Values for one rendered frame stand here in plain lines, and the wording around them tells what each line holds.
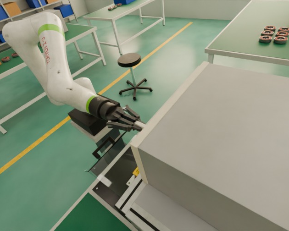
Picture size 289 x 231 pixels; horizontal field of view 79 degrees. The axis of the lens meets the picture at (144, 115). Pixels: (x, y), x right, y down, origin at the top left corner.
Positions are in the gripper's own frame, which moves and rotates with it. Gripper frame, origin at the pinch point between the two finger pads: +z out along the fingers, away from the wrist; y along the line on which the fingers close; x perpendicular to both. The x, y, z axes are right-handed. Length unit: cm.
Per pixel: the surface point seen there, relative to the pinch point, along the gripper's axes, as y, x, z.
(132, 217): 24.8, -6.3, 13.6
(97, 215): 30, -43, -14
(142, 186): 16.1, -6.3, 10.6
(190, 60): -252, -118, -100
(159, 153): 13.1, 13.9, 17.3
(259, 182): 8.7, 14.0, 36.4
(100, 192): 22, -41, -20
